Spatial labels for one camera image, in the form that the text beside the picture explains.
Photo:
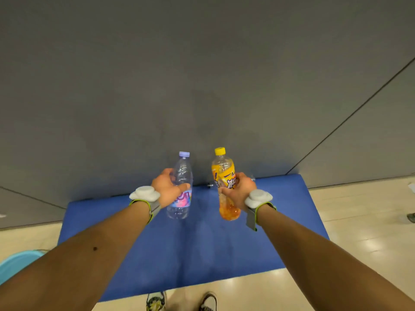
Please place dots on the white wrist tracker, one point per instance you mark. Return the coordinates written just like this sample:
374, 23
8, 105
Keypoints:
144, 193
257, 197

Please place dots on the person's left shoe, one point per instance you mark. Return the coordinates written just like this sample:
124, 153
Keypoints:
156, 302

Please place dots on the white right wrist tracker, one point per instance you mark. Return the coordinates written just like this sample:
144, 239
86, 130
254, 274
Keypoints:
257, 197

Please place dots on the pink blue label bottle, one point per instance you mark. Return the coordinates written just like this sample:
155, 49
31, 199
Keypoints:
183, 171

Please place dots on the person's left forearm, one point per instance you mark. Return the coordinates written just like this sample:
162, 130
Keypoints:
81, 255

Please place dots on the person's shoe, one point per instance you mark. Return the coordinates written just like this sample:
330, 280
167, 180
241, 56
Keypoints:
156, 302
208, 302

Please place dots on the person's right shoe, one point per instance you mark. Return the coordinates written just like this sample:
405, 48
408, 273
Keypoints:
208, 302

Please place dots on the blue plastic bucket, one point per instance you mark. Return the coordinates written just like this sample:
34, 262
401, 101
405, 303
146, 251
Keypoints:
16, 263

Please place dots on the person's right forearm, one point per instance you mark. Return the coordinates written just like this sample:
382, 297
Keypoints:
324, 262

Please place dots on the person's left hand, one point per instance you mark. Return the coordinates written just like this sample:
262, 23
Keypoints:
165, 189

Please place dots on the white left wrist tracker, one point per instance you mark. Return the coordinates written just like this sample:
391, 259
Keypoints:
144, 193

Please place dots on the person's right hand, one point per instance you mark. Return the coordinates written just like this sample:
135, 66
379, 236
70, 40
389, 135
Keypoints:
241, 192

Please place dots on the blue padded bench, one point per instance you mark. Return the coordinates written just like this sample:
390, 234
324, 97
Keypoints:
194, 249

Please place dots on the dark label bottle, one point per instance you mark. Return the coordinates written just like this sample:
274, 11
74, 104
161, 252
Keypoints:
411, 218

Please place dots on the yellow orange drink bottle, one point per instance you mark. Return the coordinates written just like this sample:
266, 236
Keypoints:
223, 168

